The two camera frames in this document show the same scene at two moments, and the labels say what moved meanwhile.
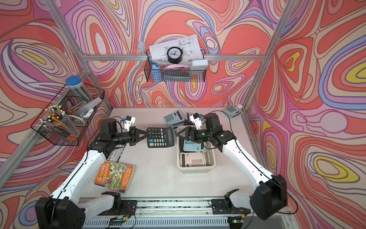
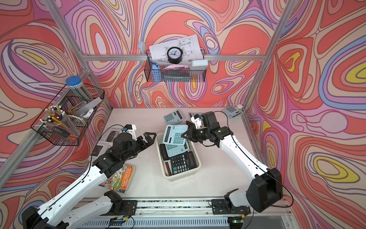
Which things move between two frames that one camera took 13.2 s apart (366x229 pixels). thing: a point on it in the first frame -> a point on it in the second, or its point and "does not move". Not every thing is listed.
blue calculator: x=175 y=116 does not move
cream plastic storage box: x=208 y=168 -> x=177 y=160
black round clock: x=174 y=55 does not move
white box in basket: x=199 y=65 does not move
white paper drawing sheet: x=190 y=46 does not move
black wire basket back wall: x=173 y=75 does not move
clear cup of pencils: x=55 y=119 does not move
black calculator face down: x=158 y=137 -> x=183 y=162
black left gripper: x=133 y=135 -> x=146 y=144
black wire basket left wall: x=67 y=118 does not move
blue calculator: x=189 y=146 -> x=173 y=150
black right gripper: x=188 y=130 does not move
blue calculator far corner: x=232 y=111 does not move
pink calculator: x=192 y=159 -> x=167 y=168
